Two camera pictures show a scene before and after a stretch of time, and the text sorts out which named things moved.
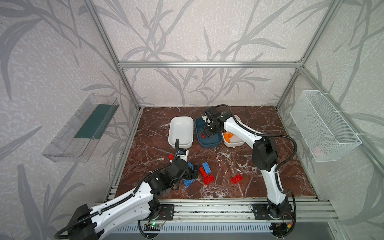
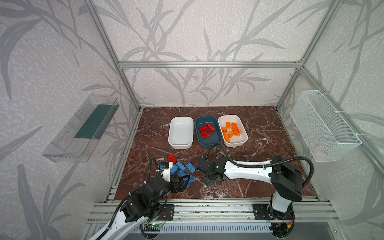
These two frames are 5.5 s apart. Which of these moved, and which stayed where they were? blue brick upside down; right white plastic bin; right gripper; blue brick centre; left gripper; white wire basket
Moved: right gripper; left gripper
Stayed: right white plastic bin; blue brick centre; blue brick upside down; white wire basket
